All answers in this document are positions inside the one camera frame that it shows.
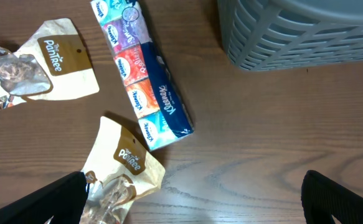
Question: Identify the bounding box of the Kleenex tissue multipack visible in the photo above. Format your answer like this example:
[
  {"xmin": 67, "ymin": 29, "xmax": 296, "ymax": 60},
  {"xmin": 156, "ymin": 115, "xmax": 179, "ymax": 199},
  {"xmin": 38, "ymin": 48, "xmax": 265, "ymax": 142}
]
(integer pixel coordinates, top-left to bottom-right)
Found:
[{"xmin": 90, "ymin": 0, "xmax": 194, "ymax": 151}]

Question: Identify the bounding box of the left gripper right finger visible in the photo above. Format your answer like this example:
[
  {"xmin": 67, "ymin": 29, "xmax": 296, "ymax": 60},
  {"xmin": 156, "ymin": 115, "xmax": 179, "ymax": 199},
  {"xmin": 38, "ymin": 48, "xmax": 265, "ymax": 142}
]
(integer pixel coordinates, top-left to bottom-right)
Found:
[{"xmin": 301, "ymin": 170, "xmax": 363, "ymax": 224}]

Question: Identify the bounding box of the beige Pantree pouch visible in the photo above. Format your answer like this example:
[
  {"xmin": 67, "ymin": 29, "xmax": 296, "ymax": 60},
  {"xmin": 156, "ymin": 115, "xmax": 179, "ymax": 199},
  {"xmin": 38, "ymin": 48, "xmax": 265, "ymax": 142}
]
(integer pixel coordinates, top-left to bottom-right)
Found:
[
  {"xmin": 0, "ymin": 18, "xmax": 100, "ymax": 111},
  {"xmin": 77, "ymin": 116, "xmax": 165, "ymax": 224}
]

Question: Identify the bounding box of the grey plastic basket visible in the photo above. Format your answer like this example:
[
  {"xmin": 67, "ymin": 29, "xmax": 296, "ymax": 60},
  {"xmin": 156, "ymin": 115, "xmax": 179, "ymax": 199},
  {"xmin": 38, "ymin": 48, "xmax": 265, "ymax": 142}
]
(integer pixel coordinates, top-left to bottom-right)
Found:
[{"xmin": 217, "ymin": 0, "xmax": 363, "ymax": 72}]

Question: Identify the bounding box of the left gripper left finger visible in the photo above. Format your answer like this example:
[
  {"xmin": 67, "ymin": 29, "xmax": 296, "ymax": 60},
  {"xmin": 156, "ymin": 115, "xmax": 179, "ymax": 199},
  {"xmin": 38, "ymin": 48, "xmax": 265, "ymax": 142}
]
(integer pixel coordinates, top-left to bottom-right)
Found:
[{"xmin": 0, "ymin": 171, "xmax": 88, "ymax": 224}]

